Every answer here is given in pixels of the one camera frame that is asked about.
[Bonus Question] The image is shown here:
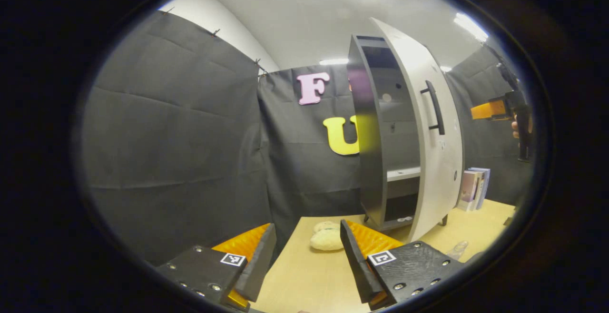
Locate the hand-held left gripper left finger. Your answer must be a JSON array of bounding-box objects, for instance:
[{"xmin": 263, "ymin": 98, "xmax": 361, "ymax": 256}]
[{"xmin": 157, "ymin": 223, "xmax": 277, "ymax": 313}]

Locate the white cabinet shelf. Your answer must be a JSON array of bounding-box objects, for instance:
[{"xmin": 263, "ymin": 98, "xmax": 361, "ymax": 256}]
[{"xmin": 387, "ymin": 166, "xmax": 422, "ymax": 182}]

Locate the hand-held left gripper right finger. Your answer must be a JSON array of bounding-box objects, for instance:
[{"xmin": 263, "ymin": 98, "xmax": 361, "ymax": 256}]
[{"xmin": 339, "ymin": 219, "xmax": 464, "ymax": 312}]

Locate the black backdrop cloth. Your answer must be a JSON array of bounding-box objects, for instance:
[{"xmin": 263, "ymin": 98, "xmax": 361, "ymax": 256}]
[{"xmin": 79, "ymin": 11, "xmax": 533, "ymax": 266}]

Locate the light grey cabinet door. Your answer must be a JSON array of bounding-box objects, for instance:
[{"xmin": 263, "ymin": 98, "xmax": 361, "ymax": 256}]
[{"xmin": 369, "ymin": 17, "xmax": 464, "ymax": 243}]

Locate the white book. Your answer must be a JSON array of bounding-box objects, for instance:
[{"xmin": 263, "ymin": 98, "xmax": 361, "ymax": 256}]
[{"xmin": 471, "ymin": 169, "xmax": 485, "ymax": 210}]

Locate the dark grey cabinet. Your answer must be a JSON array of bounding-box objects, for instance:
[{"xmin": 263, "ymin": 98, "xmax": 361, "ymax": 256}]
[{"xmin": 346, "ymin": 35, "xmax": 450, "ymax": 232}]

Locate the cream plush toy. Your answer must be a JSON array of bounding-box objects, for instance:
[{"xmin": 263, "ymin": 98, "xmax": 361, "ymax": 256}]
[{"xmin": 310, "ymin": 221, "xmax": 344, "ymax": 252}]

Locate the pale blue book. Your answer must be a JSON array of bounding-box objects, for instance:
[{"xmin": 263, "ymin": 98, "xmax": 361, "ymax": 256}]
[{"xmin": 469, "ymin": 167, "xmax": 491, "ymax": 210}]

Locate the clear plastic bottle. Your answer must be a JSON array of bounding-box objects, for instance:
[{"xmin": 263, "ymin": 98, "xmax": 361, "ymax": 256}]
[{"xmin": 446, "ymin": 240, "xmax": 470, "ymax": 260}]

